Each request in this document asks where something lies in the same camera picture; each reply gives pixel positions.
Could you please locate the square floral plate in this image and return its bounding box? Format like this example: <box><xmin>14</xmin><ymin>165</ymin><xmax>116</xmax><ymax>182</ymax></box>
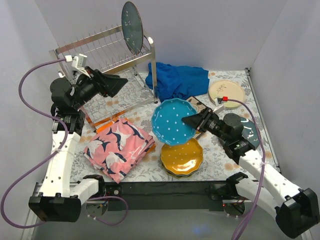
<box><xmin>186</xmin><ymin>96</ymin><xmax>207</xmax><ymax>140</ymax></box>

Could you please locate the cream round plate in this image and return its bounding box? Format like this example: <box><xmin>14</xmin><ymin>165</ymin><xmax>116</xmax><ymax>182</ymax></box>
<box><xmin>208</xmin><ymin>80</ymin><xmax>246</xmax><ymax>106</ymax></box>

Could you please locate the dark teal round plate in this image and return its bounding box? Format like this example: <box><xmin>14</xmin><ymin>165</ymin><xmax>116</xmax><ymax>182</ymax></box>
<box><xmin>240</xmin><ymin>116</ymin><xmax>260</xmax><ymax>148</ymax></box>

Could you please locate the yellow plate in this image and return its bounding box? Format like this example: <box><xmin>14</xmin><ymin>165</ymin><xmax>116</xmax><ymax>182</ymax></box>
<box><xmin>160</xmin><ymin>138</ymin><xmax>204</xmax><ymax>175</ymax></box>

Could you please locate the blue polka dot plate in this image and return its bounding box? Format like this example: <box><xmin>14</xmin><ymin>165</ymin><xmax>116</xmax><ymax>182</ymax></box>
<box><xmin>161</xmin><ymin>163</ymin><xmax>196</xmax><ymax>178</ymax></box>

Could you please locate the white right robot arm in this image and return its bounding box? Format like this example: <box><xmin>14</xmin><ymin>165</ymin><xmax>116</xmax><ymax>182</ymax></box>
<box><xmin>182</xmin><ymin>107</ymin><xmax>320</xmax><ymax>239</ymax></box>

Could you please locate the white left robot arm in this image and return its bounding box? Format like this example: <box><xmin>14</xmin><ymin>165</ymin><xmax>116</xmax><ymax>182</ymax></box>
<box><xmin>28</xmin><ymin>66</ymin><xmax>128</xmax><ymax>223</ymax></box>

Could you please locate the steel dish rack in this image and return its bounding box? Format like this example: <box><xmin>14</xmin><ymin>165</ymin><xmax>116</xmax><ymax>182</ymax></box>
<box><xmin>50</xmin><ymin>26</ymin><xmax>159</xmax><ymax>128</ymax></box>

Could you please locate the orange cloth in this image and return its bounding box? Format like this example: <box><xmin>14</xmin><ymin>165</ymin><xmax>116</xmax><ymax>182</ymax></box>
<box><xmin>95</xmin><ymin>115</ymin><xmax>156</xmax><ymax>155</ymax></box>

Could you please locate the blue cloth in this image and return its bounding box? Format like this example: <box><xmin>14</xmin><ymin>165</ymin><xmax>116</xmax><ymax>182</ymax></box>
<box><xmin>156</xmin><ymin>62</ymin><xmax>210</xmax><ymax>102</ymax></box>

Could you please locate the floral tablecloth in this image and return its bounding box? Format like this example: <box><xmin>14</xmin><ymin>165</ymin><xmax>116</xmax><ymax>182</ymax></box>
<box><xmin>70</xmin><ymin>70</ymin><xmax>280</xmax><ymax>182</ymax></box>

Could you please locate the pink patterned cloth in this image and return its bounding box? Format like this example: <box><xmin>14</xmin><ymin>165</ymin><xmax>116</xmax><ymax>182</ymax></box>
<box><xmin>84</xmin><ymin>118</ymin><xmax>155</xmax><ymax>183</ymax></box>

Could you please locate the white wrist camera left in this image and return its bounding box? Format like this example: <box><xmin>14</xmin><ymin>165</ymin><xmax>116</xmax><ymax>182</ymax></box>
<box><xmin>64</xmin><ymin>53</ymin><xmax>90</xmax><ymax>77</ymax></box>

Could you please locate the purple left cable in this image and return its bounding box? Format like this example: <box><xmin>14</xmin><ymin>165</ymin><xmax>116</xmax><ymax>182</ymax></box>
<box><xmin>0</xmin><ymin>58</ymin><xmax>130</xmax><ymax>229</ymax></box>

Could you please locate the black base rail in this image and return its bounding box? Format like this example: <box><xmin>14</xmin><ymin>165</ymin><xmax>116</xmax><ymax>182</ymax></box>
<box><xmin>77</xmin><ymin>181</ymin><xmax>251</xmax><ymax>212</ymax></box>

